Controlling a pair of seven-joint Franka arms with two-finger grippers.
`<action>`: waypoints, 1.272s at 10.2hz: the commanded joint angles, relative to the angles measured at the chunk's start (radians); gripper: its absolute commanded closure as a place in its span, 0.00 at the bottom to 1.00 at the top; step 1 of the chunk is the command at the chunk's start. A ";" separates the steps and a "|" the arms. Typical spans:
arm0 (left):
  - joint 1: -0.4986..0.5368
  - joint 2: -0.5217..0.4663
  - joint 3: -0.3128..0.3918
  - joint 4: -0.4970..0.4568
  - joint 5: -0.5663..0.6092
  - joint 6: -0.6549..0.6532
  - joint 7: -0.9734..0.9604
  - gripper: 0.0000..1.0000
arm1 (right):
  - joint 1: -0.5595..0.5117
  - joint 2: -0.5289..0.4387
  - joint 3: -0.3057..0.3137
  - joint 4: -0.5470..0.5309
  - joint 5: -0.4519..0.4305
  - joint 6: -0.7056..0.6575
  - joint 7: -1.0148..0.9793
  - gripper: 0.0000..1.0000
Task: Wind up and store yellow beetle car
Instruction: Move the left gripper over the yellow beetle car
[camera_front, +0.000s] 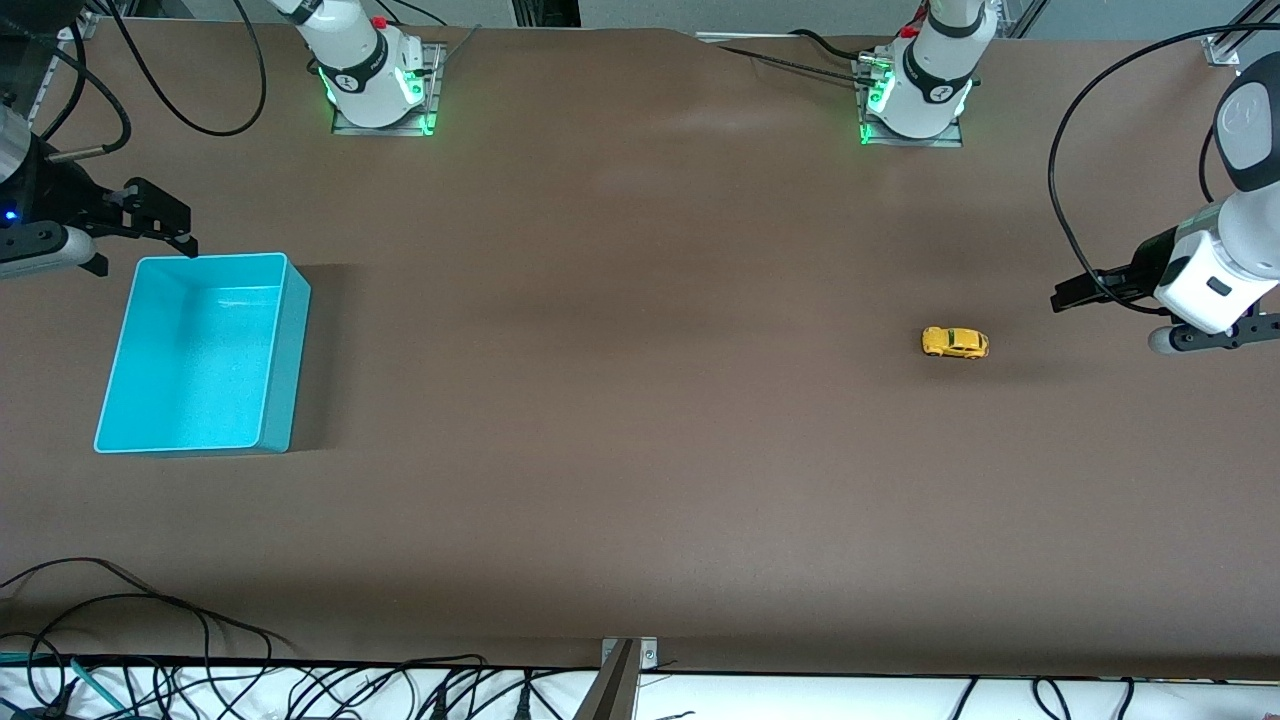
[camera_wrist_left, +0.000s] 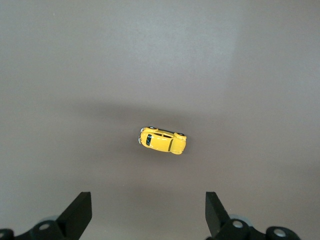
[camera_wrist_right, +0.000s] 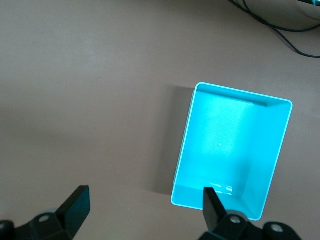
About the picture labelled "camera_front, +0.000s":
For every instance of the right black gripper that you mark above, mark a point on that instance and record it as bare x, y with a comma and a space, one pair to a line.
62, 196

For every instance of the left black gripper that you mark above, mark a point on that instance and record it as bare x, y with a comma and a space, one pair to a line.
1142, 268

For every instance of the yellow beetle toy car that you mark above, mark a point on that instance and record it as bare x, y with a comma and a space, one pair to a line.
955, 343

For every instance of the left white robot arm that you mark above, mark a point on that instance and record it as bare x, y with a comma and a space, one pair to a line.
935, 80

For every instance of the teal plastic bin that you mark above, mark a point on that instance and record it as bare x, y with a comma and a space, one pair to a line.
200, 370

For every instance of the slanted aluminium profile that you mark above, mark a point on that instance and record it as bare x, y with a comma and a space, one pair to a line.
1015, 15

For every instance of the grey metal bar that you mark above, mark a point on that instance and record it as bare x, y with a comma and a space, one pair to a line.
610, 695

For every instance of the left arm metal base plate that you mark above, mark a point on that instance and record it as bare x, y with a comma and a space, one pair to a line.
920, 142

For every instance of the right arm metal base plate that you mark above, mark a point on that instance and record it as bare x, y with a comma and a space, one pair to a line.
380, 130

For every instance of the aluminium profile with bracket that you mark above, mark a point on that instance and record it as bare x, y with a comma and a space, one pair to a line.
1225, 50

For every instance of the silver table rail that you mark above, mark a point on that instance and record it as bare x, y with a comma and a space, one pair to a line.
740, 37

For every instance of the small metal edge bracket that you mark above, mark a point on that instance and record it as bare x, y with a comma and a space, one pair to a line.
650, 655

